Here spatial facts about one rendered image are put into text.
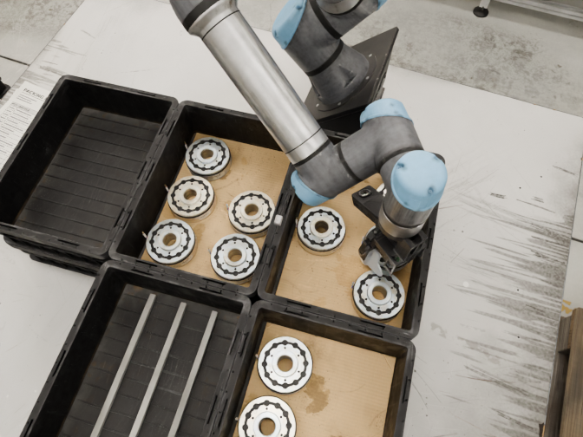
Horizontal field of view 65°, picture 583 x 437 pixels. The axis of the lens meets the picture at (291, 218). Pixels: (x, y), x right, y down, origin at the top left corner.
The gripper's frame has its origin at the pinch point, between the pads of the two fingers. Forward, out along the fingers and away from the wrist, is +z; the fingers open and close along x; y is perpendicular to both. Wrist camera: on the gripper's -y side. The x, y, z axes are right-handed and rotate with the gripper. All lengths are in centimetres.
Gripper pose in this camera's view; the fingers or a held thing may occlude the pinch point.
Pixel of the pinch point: (375, 252)
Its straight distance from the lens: 98.0
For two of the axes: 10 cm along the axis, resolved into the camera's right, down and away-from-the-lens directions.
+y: 5.4, 7.5, -3.7
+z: 0.1, 4.3, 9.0
